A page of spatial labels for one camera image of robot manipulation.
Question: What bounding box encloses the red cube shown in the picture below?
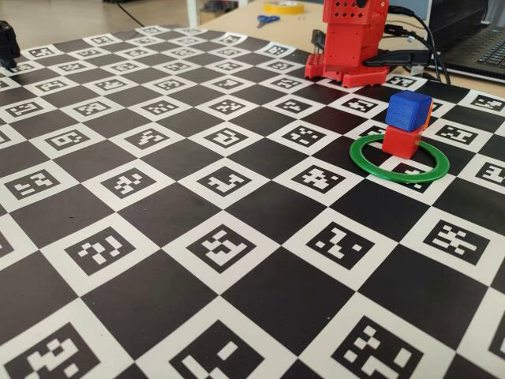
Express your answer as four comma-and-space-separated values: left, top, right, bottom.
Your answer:
381, 125, 421, 159

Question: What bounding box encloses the blue cube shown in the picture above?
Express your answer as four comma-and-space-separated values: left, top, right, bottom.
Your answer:
384, 89, 433, 133

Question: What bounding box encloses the orange cube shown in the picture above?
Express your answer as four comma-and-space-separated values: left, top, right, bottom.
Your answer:
421, 100, 435, 131

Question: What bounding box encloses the black white marker mat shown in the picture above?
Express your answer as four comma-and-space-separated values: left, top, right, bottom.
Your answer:
0, 24, 505, 379

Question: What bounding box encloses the black base clamp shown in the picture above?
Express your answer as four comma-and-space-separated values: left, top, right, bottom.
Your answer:
311, 29, 327, 56

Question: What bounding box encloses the yellow tape roll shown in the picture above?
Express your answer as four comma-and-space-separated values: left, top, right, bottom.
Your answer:
263, 0, 305, 16

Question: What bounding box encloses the black power plug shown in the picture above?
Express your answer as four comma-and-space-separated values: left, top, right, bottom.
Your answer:
362, 50, 431, 68

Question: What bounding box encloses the black laptop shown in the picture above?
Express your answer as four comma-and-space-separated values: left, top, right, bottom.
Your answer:
428, 0, 505, 84

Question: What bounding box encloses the green ring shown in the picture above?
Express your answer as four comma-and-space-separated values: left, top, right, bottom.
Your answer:
350, 133, 451, 183

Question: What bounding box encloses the black usb cable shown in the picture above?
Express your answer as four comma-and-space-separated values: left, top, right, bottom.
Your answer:
384, 24, 445, 82
388, 6, 451, 84

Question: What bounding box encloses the black floor cable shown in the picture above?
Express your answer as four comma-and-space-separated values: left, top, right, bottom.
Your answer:
114, 0, 137, 20

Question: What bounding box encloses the black camera stand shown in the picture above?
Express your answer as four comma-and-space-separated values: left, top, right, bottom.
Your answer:
0, 20, 21, 73

